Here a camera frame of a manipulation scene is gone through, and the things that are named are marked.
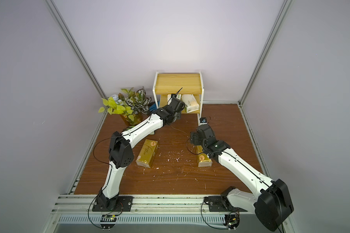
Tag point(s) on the small circuit board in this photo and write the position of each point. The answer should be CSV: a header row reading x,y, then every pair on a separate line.
x,y
107,222
232,221

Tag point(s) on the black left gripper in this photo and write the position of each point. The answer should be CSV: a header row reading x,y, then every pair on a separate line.
x,y
179,114

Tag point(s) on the left small circuit board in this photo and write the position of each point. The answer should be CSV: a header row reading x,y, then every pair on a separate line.
x,y
107,222

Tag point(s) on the right small circuit board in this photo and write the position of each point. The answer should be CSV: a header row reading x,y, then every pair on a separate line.
x,y
232,221

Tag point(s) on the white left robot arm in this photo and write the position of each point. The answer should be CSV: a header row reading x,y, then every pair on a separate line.
x,y
121,151

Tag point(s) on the white frame wooden shelf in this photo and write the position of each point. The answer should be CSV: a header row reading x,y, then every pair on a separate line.
x,y
183,83

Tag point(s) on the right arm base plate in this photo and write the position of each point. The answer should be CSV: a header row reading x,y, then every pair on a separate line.
x,y
219,204

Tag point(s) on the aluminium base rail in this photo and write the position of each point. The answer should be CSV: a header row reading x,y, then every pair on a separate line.
x,y
146,209

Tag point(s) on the amber glass plant vase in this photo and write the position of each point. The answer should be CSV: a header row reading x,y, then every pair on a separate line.
x,y
131,105

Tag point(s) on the white tissue pack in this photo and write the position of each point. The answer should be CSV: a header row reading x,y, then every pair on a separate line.
x,y
191,104
169,98

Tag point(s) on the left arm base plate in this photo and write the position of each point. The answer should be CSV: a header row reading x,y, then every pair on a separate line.
x,y
115,204

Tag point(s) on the blue and grey glove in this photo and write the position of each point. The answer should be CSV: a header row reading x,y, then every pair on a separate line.
x,y
152,107

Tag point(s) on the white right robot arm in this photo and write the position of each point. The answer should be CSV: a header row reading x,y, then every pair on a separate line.
x,y
270,200

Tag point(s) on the gold tissue pack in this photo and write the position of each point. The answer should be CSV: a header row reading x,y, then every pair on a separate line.
x,y
147,153
202,159

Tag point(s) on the green and black glove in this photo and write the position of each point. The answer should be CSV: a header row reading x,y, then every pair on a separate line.
x,y
128,128

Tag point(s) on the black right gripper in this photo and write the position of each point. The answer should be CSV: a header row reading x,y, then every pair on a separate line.
x,y
194,138

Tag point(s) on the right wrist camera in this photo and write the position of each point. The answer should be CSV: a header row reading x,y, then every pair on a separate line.
x,y
203,120

